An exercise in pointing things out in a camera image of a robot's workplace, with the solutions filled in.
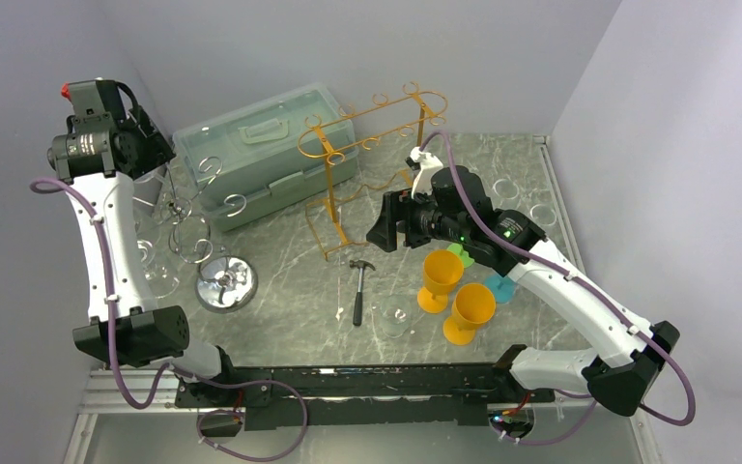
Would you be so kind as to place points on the clear plastic storage box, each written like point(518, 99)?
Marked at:
point(261, 158)

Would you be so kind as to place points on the orange wine glass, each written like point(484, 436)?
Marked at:
point(441, 272)
point(473, 306)

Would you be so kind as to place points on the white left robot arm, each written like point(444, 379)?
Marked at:
point(126, 325)

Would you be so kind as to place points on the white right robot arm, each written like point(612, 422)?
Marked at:
point(626, 353)

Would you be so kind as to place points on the green wine glass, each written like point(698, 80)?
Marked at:
point(463, 255)

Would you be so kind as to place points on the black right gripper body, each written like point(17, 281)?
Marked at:
point(424, 220)

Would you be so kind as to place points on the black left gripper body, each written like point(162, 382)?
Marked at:
point(152, 149)

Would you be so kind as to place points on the gold wire glass rack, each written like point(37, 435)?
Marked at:
point(377, 160)

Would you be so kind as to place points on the chrome tree glass rack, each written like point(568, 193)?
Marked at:
point(223, 281)

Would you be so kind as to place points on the black handled hammer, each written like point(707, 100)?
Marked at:
point(362, 266)

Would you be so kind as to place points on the clear wine glass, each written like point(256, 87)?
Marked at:
point(544, 215)
point(506, 189)

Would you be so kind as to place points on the clear glass chrome rack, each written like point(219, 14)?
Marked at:
point(147, 190)
point(159, 272)

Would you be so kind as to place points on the blue wine glass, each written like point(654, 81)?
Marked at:
point(502, 287)

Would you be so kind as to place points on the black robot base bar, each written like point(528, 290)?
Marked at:
point(466, 393)

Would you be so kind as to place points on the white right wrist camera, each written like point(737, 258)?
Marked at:
point(425, 165)

